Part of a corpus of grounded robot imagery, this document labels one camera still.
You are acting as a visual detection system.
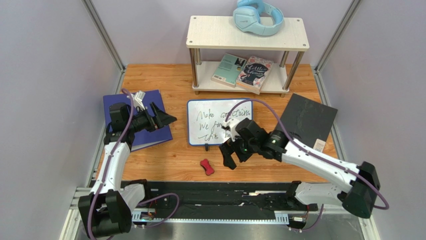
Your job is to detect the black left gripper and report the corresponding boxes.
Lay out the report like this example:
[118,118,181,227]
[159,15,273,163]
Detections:
[126,102,177,134]

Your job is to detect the red whiteboard eraser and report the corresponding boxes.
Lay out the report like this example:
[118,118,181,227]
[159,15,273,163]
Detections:
[200,158,215,176]

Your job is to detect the blue framed whiteboard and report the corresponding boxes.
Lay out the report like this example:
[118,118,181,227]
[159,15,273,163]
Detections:
[187,98,243,146]

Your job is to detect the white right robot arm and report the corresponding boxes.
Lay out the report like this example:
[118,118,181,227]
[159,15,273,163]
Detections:
[219,118,380,219]

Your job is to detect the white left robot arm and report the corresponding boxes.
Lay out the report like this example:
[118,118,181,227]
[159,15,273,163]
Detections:
[78,102,177,240]

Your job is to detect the blue binder folder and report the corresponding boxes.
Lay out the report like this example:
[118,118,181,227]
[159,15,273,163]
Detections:
[103,89,177,152]

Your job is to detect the black notebook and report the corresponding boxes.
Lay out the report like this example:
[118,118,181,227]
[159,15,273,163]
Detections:
[280,93,338,152]

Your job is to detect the teal paperback book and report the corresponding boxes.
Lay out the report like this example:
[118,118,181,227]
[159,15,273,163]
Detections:
[211,53,247,88]

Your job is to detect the Little Women book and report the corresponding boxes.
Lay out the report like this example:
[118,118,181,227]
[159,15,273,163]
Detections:
[236,55,274,95]

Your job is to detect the white two-tier shelf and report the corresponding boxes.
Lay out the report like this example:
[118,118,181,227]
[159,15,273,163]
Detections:
[186,15,310,97]

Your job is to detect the light blue headphones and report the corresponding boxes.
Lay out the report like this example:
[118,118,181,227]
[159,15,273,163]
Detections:
[232,0,284,37]

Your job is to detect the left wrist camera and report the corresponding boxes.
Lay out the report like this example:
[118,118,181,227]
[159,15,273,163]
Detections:
[128,90,146,112]

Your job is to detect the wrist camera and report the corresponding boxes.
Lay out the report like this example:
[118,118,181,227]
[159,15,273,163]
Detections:
[222,118,240,142]
[128,90,146,112]

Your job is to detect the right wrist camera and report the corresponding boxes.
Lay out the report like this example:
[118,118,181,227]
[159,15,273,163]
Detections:
[222,118,240,142]

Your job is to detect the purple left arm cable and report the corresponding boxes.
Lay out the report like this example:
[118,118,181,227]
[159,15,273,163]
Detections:
[87,88,181,240]

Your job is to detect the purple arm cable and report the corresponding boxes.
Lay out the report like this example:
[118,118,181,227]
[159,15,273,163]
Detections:
[224,98,390,232]
[87,88,181,240]

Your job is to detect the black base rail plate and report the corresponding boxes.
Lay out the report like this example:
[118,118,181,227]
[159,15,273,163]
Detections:
[141,181,319,220]

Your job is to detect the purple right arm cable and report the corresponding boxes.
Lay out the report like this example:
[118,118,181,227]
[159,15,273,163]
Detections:
[224,98,390,232]

